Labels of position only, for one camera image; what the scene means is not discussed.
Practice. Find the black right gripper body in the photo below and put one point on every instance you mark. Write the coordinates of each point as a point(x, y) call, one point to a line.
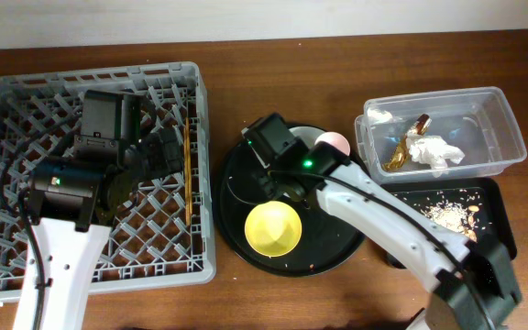
point(267, 184)

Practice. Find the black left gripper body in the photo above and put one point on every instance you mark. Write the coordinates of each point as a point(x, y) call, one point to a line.
point(172, 149)

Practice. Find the pink cup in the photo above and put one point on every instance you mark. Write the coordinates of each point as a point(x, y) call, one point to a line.
point(336, 140)

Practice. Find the yellow bowl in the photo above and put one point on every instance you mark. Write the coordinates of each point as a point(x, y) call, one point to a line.
point(273, 229)

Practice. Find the gold snack wrapper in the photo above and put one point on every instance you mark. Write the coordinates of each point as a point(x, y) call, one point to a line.
point(400, 154)

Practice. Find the food scraps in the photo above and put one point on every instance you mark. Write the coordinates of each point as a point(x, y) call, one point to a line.
point(460, 210)

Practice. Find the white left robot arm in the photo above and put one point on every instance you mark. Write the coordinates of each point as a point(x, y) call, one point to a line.
point(74, 194)

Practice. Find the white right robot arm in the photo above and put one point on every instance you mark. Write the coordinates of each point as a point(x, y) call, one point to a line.
point(472, 284)

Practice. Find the grey dishwasher rack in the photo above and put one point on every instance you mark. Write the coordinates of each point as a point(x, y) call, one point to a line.
point(167, 238)

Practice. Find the grey round plate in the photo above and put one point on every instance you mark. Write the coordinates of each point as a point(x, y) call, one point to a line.
point(308, 134)

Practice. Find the round black tray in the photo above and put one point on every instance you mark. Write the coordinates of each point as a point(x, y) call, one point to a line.
point(326, 242)

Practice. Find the small white tissue piece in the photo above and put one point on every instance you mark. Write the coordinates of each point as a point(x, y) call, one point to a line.
point(378, 117)

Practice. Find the clear plastic bin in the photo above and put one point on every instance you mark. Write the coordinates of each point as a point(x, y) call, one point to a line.
point(479, 121)

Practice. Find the black rectangular tray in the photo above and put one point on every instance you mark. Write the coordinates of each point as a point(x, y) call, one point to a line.
point(414, 193)

